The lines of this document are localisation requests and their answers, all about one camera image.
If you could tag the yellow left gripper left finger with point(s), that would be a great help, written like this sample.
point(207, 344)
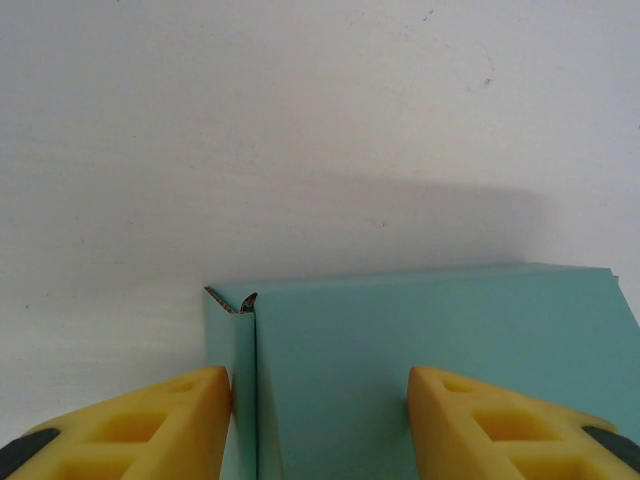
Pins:
point(150, 440)

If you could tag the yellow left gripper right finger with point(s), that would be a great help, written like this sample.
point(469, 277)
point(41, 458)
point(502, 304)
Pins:
point(475, 440)

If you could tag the teal cardboard box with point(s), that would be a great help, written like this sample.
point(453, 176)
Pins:
point(325, 375)

